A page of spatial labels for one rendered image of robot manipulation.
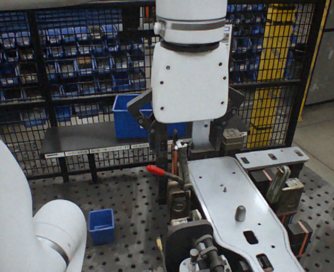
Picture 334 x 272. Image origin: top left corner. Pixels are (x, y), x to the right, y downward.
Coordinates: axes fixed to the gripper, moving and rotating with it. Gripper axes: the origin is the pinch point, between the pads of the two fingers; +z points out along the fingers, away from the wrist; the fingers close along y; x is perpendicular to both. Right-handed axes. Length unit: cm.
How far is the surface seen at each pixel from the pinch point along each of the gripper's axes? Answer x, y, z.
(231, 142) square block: 59, 37, 41
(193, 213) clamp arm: 17.6, 8.1, 34.0
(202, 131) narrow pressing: 62, 25, 36
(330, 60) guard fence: 251, 243, 76
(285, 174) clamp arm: 28, 41, 35
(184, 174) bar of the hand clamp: 33.7, 9.7, 33.5
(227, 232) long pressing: 18, 19, 45
